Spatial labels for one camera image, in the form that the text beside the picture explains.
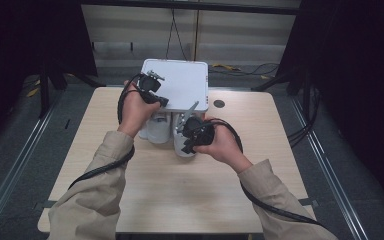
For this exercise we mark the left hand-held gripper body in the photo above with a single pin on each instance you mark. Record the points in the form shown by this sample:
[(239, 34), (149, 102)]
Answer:
[(150, 83)]

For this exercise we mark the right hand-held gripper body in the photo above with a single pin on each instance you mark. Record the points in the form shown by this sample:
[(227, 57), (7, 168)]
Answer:
[(200, 131)]

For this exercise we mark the white sneaker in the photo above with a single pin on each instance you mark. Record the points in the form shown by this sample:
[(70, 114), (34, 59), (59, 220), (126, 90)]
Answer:
[(178, 145), (158, 130)]

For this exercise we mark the white two-tier shoe rack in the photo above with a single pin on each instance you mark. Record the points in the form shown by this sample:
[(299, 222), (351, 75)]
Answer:
[(186, 83)]

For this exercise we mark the person's left hand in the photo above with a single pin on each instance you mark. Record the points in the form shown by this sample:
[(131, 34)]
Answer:
[(135, 113)]

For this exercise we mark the person's right hand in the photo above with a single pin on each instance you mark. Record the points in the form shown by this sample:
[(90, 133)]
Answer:
[(225, 146)]

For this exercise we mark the dark round table grommet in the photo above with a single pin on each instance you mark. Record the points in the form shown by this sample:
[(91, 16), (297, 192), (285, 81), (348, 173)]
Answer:
[(219, 103)]

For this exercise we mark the yellow tape piece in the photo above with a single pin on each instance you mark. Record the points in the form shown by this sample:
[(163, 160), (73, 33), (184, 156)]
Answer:
[(33, 91), (226, 67)]

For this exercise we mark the black metal stand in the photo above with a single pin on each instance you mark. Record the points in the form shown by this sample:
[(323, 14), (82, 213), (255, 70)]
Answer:
[(44, 96)]

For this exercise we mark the grey tape strip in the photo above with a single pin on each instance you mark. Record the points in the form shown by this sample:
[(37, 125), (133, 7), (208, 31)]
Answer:
[(308, 202), (45, 204)]

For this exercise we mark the metal floor rail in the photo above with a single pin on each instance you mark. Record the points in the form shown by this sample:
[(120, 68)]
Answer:
[(16, 160), (326, 180)]

